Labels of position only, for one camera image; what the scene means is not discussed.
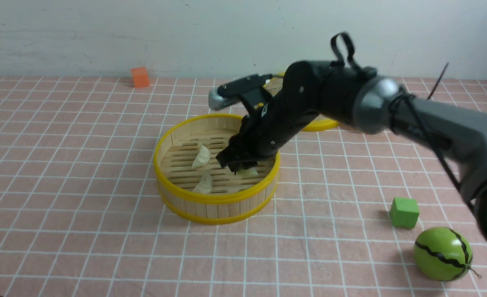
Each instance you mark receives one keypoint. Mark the green foam cube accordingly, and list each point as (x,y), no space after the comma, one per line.
(404,212)

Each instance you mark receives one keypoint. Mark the orange foam cube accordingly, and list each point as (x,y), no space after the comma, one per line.
(140,77)

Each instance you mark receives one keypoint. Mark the pale dumpling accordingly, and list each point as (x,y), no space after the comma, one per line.
(203,157)
(205,184)
(248,173)

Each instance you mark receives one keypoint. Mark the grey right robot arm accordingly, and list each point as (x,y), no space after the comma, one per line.
(367,102)

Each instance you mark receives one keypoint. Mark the yellow bamboo steamer lid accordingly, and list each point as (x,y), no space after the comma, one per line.
(319,124)

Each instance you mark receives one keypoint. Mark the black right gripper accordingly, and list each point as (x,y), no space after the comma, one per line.
(299,101)

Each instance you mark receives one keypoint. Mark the yellow-rimmed bamboo steamer tray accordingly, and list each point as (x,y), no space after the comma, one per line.
(233,198)

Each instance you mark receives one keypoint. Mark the green toy watermelon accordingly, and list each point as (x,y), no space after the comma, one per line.
(443,254)

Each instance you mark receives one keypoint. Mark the pink checkered tablecloth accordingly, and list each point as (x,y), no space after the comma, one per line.
(81,216)

